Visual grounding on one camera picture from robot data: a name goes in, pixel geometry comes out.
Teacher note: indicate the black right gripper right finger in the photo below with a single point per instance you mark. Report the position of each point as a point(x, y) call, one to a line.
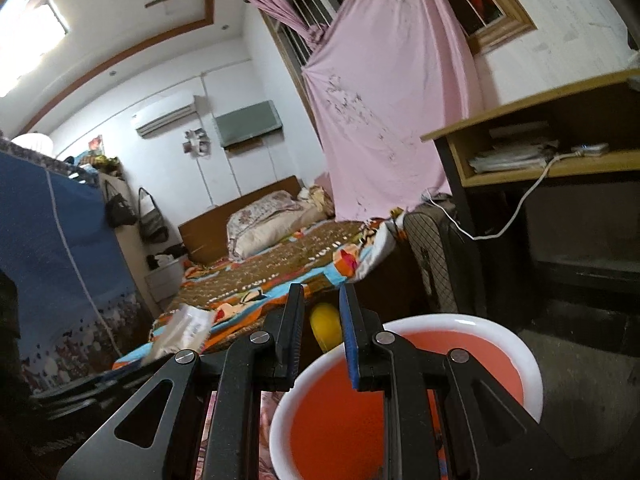
point(445, 415)

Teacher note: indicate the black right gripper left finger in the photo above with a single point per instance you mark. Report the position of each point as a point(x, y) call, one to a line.
point(156, 434)

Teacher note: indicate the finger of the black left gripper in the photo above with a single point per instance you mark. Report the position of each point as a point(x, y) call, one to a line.
point(75, 411)

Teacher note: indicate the yellow small bottle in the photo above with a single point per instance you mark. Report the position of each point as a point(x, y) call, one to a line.
point(325, 323)

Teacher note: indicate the white wrapper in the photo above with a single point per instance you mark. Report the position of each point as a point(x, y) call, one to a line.
point(187, 329)

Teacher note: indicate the pink floral bed cover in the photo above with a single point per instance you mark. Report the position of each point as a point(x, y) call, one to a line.
point(235, 439)

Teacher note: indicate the colourful cartoon blanket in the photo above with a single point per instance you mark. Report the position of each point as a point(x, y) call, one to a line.
point(320, 257)

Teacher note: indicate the white red plastic basin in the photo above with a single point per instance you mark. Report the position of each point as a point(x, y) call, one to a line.
point(324, 429)

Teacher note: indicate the white bedside cabinet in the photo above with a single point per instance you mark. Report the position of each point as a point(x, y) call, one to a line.
point(164, 282)

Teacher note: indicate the brown wooden headboard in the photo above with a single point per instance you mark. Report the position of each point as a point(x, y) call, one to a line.
point(205, 236)

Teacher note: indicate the floral pillow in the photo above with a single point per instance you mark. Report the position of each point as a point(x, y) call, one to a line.
point(277, 215)

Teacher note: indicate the blue fabric wardrobe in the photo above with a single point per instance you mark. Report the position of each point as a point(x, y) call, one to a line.
point(79, 310)

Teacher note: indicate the dark mesh fan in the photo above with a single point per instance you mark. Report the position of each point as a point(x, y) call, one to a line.
point(446, 258)

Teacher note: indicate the black hanging handbag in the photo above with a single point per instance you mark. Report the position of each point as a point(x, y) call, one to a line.
point(118, 212)

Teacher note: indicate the wooden desk shelf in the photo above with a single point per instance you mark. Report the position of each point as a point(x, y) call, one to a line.
point(557, 247)

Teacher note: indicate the white air conditioner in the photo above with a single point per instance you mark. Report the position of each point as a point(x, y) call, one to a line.
point(163, 113)

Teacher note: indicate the stack of papers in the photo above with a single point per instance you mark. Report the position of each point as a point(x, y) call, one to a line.
point(513, 157)

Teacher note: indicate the pink hanging sheet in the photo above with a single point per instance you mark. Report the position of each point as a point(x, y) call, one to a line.
point(380, 76)

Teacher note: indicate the grey wall panel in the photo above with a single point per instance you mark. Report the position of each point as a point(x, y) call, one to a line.
point(247, 123)

